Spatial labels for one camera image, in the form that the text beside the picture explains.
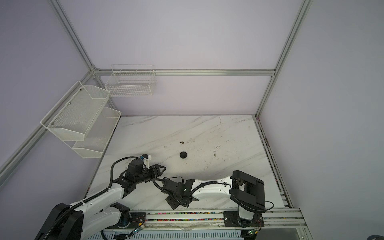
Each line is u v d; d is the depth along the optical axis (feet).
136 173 2.22
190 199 1.85
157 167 2.57
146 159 2.64
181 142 3.42
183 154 3.22
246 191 1.49
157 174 2.50
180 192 1.98
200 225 2.40
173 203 2.26
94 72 3.01
